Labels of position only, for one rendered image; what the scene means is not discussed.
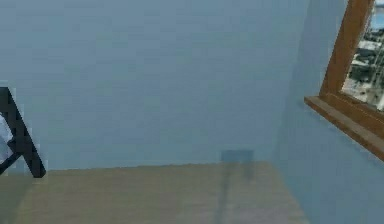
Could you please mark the brown wooden framed window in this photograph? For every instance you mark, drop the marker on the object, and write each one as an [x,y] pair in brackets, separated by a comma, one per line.
[346,110]

